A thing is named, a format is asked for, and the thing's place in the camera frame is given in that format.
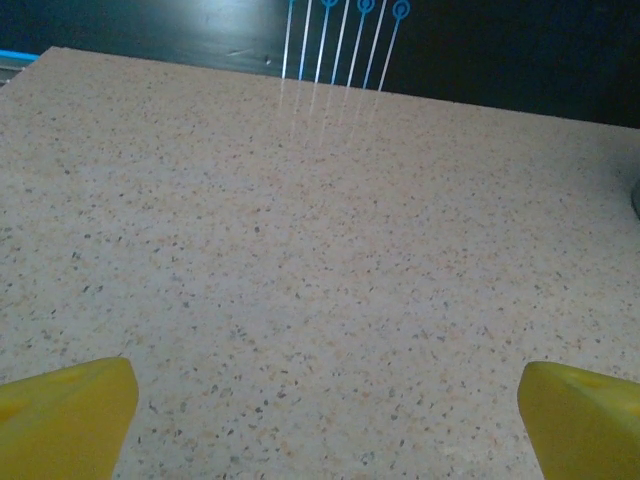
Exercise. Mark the clear plastic bin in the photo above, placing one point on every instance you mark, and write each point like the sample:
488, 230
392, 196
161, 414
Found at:
636, 200

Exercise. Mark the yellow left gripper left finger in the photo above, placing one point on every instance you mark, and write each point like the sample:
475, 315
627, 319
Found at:
65, 420

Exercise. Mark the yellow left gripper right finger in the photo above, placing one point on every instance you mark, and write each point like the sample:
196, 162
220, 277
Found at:
585, 425

